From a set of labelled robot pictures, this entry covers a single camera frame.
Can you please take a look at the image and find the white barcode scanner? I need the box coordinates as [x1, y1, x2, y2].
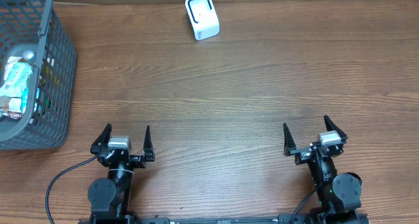
[185, 0, 220, 41]

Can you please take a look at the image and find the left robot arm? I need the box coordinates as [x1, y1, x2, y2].
[88, 124, 155, 223]

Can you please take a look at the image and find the grey plastic mesh basket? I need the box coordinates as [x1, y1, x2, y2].
[1, 0, 77, 150]

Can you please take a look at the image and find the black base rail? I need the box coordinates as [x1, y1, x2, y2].
[78, 214, 369, 224]

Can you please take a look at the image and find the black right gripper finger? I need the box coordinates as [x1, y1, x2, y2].
[283, 123, 297, 157]
[323, 115, 348, 141]

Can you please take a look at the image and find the yellow oil bottle silver cap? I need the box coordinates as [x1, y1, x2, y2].
[21, 50, 36, 65]

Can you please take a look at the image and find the teal white tissue pack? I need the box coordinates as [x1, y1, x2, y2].
[1, 62, 33, 98]

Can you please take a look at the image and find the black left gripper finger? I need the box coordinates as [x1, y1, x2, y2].
[143, 125, 155, 162]
[90, 123, 112, 154]

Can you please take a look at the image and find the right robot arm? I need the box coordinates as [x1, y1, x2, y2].
[283, 115, 368, 223]

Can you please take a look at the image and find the brown snack pouch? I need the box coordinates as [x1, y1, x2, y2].
[1, 96, 22, 119]

